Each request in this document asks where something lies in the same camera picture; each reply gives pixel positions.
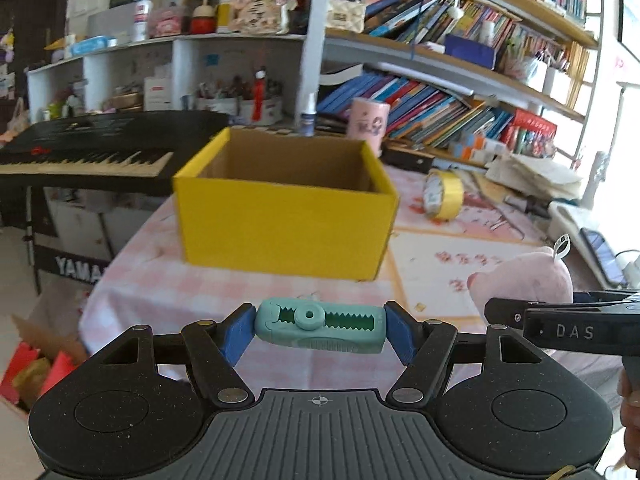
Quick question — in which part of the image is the green toothed clip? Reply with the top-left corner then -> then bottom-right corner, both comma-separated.
254,298 -> 386,354

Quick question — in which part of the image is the pink plush toy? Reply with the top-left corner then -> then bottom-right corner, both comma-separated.
466,234 -> 574,314

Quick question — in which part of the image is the right hand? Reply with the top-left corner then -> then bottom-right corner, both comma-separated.
618,370 -> 640,471

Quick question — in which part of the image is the smartphone with lit screen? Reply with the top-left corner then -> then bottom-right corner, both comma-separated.
579,228 -> 628,288

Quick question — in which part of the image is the pink cartoon desk mat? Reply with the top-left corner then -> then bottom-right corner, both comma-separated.
79,164 -> 622,396

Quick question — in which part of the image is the yellow tape roll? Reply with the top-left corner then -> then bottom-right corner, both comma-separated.
423,169 -> 464,221

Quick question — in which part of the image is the yellow cardboard box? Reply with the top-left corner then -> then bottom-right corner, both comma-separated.
172,128 -> 399,281

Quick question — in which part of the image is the stack of loose papers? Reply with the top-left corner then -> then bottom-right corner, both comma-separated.
485,154 -> 582,200

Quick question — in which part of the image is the dark brown wooden box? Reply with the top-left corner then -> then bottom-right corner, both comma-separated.
380,144 -> 434,174

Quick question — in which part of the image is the lower orange white box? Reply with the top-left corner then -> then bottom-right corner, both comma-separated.
448,143 -> 496,165

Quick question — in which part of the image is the orange white box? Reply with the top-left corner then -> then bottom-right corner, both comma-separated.
448,143 -> 496,165
459,133 -> 506,155

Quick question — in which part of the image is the red boxed book set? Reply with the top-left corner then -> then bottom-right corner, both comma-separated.
500,108 -> 558,158

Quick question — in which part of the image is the upper orange white box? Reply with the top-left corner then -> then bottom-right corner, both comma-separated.
459,133 -> 506,155

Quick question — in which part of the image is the black Yamaha keyboard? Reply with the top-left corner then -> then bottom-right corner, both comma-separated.
0,109 -> 231,291

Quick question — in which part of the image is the pink cartoon cylinder container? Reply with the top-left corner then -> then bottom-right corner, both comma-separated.
346,98 -> 390,156

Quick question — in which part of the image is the row of colourful books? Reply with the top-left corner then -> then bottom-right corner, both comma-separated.
317,70 -> 514,150

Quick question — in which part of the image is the white spray bottle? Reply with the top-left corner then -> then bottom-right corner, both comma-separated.
298,92 -> 317,136

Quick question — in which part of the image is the white bookshelf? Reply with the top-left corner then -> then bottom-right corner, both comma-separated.
27,0 -> 600,134

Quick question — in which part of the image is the dark blue box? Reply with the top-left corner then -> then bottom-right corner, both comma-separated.
445,35 -> 496,70

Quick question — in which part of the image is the white quilted handbag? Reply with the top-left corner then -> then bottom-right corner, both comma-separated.
326,0 -> 367,34

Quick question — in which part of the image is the cream floral ornament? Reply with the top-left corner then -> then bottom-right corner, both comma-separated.
230,0 -> 297,36

